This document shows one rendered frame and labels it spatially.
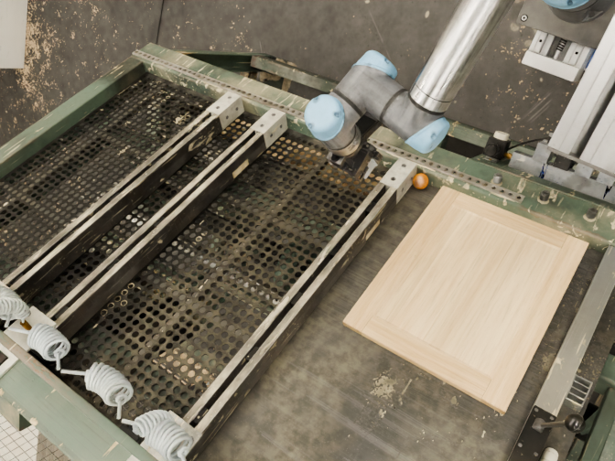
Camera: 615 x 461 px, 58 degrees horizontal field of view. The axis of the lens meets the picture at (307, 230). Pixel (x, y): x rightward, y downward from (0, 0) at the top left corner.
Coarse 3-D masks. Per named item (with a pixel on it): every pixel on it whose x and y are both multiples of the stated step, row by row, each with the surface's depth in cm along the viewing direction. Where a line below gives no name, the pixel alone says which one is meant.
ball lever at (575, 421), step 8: (568, 416) 110; (576, 416) 109; (536, 424) 118; (544, 424) 117; (552, 424) 115; (560, 424) 113; (568, 424) 109; (576, 424) 108; (584, 424) 108; (576, 432) 109
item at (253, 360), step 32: (384, 192) 168; (352, 224) 157; (320, 256) 151; (352, 256) 156; (320, 288) 146; (288, 320) 139; (256, 352) 134; (224, 384) 131; (160, 416) 111; (192, 416) 125; (224, 416) 129; (192, 448) 118
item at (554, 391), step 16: (608, 256) 146; (608, 272) 143; (592, 288) 140; (608, 288) 140; (592, 304) 137; (576, 320) 135; (592, 320) 135; (576, 336) 132; (560, 352) 130; (576, 352) 130; (560, 368) 128; (576, 368) 127; (544, 384) 126; (560, 384) 125; (544, 400) 123; (560, 400) 123; (528, 416) 122; (512, 448) 121
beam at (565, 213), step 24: (144, 48) 232; (168, 72) 220; (216, 72) 215; (216, 96) 211; (264, 96) 203; (288, 96) 201; (288, 120) 195; (456, 168) 170; (480, 168) 169; (480, 192) 163; (528, 192) 161; (552, 192) 160; (528, 216) 158; (552, 216) 155; (576, 216) 154; (600, 216) 153; (600, 240) 149
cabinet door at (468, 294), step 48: (432, 240) 158; (480, 240) 156; (528, 240) 155; (576, 240) 153; (384, 288) 149; (432, 288) 147; (480, 288) 146; (528, 288) 145; (384, 336) 140; (432, 336) 139; (480, 336) 137; (528, 336) 136; (480, 384) 129
